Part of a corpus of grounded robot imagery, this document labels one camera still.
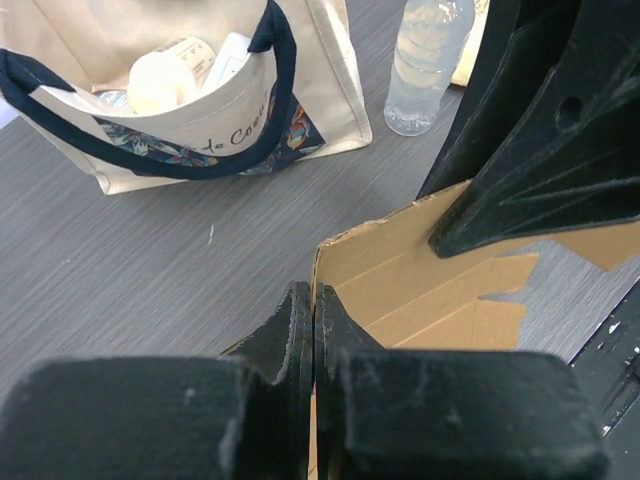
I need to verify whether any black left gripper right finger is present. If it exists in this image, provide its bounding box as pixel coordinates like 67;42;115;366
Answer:
314;284;611;479

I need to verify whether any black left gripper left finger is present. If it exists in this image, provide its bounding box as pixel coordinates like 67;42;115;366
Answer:
1;282;313;479

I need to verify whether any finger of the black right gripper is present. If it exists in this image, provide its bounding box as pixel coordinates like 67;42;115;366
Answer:
417;1;586;199
427;1;639;258

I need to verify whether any brown cardboard box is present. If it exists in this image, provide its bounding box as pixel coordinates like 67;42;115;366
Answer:
219;179;640;480

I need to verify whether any clear plastic water bottle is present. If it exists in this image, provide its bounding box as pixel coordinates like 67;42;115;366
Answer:
383;0;475;137

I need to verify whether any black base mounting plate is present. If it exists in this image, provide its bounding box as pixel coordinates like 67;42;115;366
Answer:
564;279;640;441

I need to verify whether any beige canvas tote bag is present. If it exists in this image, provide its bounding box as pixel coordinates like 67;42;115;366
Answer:
0;0;374;196

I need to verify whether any white item in bag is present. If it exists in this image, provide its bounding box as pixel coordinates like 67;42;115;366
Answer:
201;32;251;94

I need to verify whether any peach capped bottle in bag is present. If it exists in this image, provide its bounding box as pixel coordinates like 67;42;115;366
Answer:
127;36;216;115

